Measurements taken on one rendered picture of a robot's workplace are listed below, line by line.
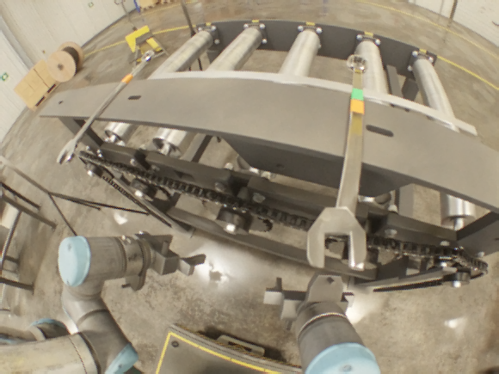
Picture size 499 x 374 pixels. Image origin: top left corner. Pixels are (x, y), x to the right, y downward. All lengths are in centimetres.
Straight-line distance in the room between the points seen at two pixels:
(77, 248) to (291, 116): 38
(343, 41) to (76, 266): 128
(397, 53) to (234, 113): 109
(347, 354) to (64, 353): 40
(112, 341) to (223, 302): 100
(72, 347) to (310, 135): 46
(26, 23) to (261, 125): 1076
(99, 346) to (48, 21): 1100
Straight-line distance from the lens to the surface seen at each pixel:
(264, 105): 23
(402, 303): 153
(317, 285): 37
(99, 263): 42
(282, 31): 123
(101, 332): 46
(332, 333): 30
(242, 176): 47
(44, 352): 42
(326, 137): 20
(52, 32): 1101
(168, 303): 151
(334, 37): 120
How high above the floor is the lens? 132
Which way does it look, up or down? 61 degrees down
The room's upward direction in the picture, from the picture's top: 18 degrees counter-clockwise
